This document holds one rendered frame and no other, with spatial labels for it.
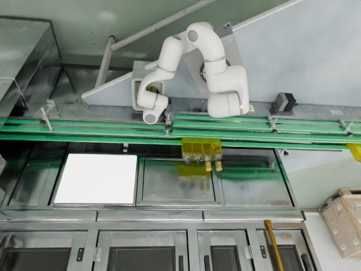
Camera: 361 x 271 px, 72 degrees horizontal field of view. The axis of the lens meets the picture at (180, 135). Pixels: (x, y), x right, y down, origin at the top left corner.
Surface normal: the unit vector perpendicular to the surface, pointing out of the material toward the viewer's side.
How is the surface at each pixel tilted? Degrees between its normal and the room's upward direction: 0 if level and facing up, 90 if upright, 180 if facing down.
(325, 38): 0
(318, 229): 90
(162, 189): 90
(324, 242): 90
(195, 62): 4
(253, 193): 90
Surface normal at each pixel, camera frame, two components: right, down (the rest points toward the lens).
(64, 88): 0.11, -0.65
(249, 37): 0.04, 0.76
